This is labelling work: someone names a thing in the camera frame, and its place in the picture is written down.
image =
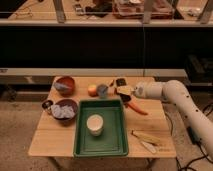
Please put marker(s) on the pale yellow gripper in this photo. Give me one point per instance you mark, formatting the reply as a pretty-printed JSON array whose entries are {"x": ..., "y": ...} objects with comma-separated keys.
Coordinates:
[{"x": 125, "y": 90}]

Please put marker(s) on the black rectangular eraser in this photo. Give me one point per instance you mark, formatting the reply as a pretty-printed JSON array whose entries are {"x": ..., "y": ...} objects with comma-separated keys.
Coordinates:
[{"x": 120, "y": 82}]

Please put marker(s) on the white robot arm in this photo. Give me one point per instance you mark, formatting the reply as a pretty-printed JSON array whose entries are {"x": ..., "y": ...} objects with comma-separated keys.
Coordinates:
[{"x": 176, "y": 93}]

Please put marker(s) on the blue grey cup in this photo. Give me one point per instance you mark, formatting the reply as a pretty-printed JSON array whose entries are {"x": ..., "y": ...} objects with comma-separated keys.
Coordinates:
[{"x": 102, "y": 91}]

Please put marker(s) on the white paper cup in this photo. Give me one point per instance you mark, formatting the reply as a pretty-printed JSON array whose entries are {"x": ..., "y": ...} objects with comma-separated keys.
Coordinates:
[{"x": 95, "y": 124}]

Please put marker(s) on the small metal cup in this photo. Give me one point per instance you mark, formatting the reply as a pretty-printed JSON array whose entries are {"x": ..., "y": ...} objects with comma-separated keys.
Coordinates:
[{"x": 46, "y": 105}]

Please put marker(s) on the dark grape bunch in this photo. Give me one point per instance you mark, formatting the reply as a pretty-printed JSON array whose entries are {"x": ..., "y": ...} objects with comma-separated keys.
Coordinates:
[{"x": 125, "y": 98}]

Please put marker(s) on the orange carrot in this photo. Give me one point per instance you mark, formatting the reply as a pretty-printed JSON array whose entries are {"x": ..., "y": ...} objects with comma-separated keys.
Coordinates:
[{"x": 134, "y": 107}]

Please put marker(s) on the small red chili pepper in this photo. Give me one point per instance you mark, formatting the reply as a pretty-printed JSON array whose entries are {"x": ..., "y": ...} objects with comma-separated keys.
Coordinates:
[{"x": 112, "y": 83}]

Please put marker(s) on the red yellow apple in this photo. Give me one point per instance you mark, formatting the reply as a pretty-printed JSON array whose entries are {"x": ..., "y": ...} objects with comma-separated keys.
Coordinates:
[{"x": 92, "y": 90}]

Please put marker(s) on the wooden table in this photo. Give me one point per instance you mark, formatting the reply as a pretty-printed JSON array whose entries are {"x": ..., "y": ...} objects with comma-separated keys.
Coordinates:
[{"x": 55, "y": 138}]

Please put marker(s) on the green plastic tray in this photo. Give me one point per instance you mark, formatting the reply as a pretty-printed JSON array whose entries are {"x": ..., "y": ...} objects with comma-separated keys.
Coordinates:
[{"x": 112, "y": 141}]

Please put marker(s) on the red bowl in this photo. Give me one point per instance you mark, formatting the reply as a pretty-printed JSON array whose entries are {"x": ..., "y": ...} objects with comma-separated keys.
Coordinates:
[{"x": 65, "y": 85}]

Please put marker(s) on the dark bowl with cloth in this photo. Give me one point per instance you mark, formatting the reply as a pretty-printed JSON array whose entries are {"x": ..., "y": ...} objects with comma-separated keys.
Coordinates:
[{"x": 64, "y": 111}]

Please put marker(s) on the clear container on shelf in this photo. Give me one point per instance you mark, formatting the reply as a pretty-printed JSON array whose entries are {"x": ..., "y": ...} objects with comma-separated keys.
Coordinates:
[{"x": 135, "y": 9}]

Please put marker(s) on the black foot pedal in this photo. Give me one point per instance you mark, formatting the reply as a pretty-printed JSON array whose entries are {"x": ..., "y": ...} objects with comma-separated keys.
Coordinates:
[{"x": 193, "y": 137}]

